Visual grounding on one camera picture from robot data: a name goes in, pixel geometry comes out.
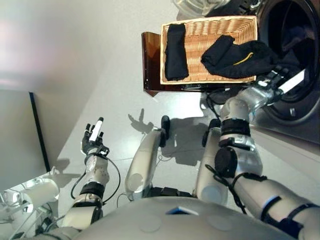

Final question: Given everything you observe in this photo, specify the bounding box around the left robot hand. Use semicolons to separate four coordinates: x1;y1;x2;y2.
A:
81;116;106;155

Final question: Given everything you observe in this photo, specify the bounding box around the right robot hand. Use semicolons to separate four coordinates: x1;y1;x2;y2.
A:
254;64;307;95

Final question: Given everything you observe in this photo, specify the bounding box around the black garment with yellow stripe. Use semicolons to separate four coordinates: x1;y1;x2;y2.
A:
200;34;305;79

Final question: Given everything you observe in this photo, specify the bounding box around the silver washing machine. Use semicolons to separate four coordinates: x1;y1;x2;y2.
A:
237;0;320;146

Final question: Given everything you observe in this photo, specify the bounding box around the round washing machine door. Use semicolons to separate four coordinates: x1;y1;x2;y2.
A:
171;0;261;20

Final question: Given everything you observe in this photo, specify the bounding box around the grey panel with black edge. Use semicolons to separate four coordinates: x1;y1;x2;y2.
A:
0;89;51;193

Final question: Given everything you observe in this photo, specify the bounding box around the white cylinder device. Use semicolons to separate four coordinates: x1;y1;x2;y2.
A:
21;178;60;209

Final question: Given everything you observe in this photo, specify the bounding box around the dark brown wooden stool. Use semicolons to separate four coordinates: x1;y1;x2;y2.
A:
141;31;231;98

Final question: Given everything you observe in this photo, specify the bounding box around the wicker laundry basket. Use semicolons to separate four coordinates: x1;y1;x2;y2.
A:
159;15;259;85

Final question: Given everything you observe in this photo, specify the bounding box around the narrow folded black garment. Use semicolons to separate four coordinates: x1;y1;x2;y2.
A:
164;22;189;82

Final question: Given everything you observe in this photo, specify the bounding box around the grey robot torso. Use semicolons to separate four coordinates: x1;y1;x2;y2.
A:
32;186;301;240

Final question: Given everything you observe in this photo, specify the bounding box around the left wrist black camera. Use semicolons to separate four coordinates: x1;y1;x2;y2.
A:
96;145;111;158

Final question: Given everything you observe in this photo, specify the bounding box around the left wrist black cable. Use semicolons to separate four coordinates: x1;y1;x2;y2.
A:
70;156;122;204

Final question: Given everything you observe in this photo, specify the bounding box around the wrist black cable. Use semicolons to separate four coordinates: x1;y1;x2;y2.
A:
70;156;122;204
204;88;269;216

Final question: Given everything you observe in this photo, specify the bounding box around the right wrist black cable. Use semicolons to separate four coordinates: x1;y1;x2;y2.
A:
204;88;269;216

